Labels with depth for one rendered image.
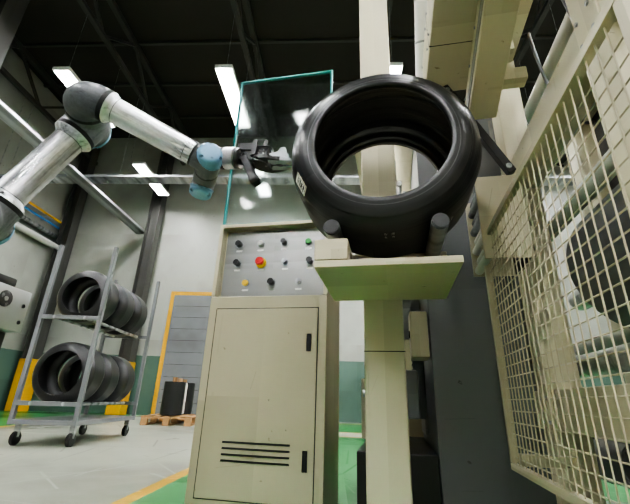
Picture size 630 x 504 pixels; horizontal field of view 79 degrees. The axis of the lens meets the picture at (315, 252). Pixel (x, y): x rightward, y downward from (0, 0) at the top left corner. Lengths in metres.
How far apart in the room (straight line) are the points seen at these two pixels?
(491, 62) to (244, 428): 1.60
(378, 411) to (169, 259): 10.51
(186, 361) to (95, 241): 4.59
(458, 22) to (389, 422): 1.30
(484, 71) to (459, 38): 0.16
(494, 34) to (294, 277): 1.19
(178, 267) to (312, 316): 9.78
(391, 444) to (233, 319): 0.87
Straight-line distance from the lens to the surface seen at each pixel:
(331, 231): 1.02
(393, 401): 1.28
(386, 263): 0.97
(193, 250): 11.36
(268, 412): 1.68
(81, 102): 1.32
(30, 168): 1.35
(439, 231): 1.03
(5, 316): 1.04
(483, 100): 1.55
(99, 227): 12.92
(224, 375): 1.75
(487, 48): 1.46
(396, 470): 1.30
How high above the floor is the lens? 0.47
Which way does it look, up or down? 21 degrees up
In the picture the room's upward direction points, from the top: 2 degrees clockwise
